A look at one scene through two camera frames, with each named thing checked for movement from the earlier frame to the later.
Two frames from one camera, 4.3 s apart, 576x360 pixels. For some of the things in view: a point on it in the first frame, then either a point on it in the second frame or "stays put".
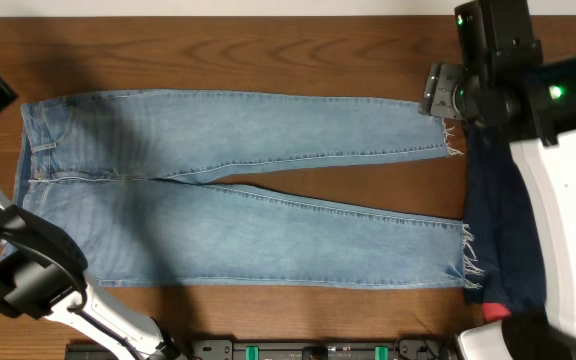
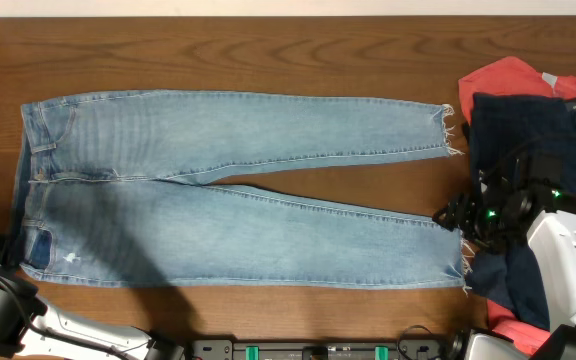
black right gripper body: [475, 100] → [468, 215]
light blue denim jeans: [107, 168] stays put
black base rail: [319, 349] stays put
